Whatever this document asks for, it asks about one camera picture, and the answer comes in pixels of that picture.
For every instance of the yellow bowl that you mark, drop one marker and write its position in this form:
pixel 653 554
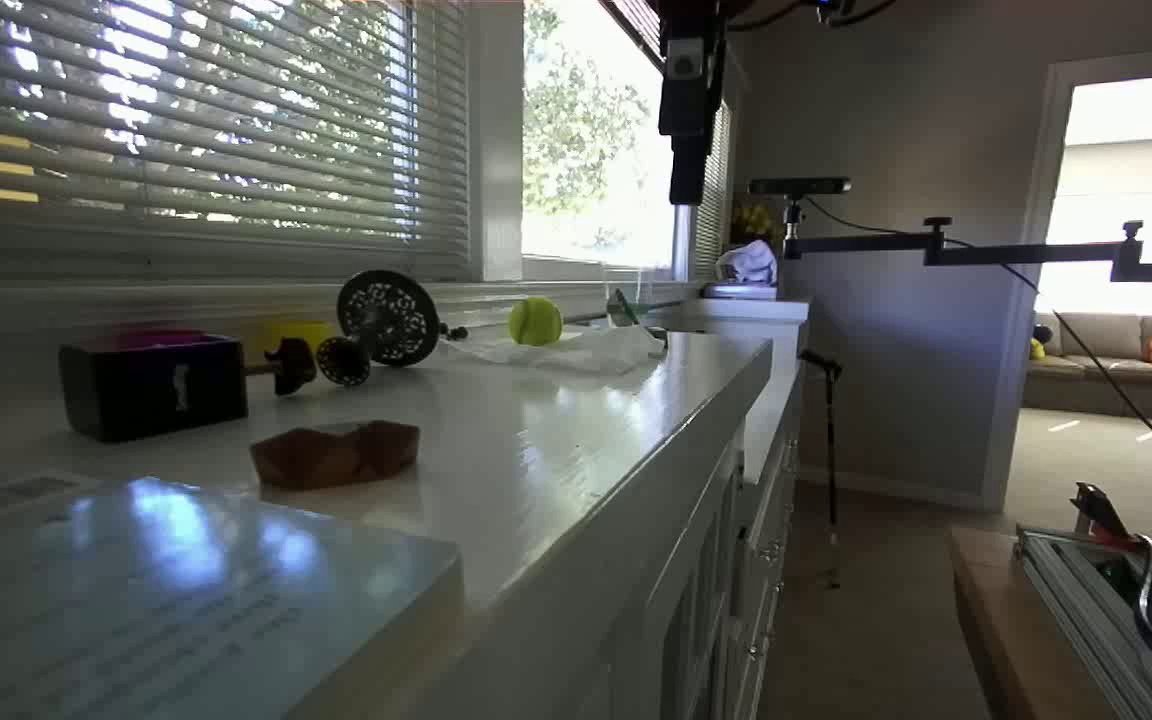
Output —
pixel 285 332

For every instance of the dumbbell with large disc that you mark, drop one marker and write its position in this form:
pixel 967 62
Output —
pixel 388 318

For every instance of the wooden side table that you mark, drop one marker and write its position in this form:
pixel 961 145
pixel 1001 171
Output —
pixel 1001 624

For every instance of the white paperback book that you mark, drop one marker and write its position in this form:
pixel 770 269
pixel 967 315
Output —
pixel 162 602

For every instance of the white counter cabinet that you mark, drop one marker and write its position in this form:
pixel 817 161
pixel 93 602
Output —
pixel 708 602

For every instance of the small black dumbbell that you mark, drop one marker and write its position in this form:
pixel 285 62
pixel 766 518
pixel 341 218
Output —
pixel 295 367

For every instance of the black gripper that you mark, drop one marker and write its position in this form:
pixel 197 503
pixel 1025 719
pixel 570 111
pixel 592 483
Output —
pixel 689 95

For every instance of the glass window pane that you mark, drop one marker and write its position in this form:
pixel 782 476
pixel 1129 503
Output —
pixel 596 161

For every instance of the white cloth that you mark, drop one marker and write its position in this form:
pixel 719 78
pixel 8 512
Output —
pixel 576 355

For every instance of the black box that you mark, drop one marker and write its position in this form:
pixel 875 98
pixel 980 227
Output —
pixel 148 392

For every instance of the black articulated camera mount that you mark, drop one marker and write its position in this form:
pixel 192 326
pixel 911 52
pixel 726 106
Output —
pixel 1001 251

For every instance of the white rounded object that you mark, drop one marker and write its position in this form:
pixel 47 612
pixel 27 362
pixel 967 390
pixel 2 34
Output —
pixel 746 262

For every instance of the yellow tennis ball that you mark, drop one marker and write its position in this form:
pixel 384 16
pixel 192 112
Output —
pixel 536 320

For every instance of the yellow flower bunch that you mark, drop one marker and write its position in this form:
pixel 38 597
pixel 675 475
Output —
pixel 757 222

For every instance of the grey metal base plate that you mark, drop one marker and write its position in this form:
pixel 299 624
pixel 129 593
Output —
pixel 1082 602

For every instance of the white window blinds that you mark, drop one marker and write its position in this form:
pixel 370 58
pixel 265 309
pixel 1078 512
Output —
pixel 201 133

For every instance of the black bar camera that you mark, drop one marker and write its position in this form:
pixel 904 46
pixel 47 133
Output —
pixel 800 187

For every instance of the red black clamp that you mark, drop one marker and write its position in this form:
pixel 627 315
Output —
pixel 1102 518

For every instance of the beige sofa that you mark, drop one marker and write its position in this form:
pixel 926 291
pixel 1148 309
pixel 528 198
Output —
pixel 1111 383

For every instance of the pink bowl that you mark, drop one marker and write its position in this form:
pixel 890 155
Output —
pixel 162 339

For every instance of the thin black stand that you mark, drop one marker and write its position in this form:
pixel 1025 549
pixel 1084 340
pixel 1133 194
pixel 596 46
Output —
pixel 830 425

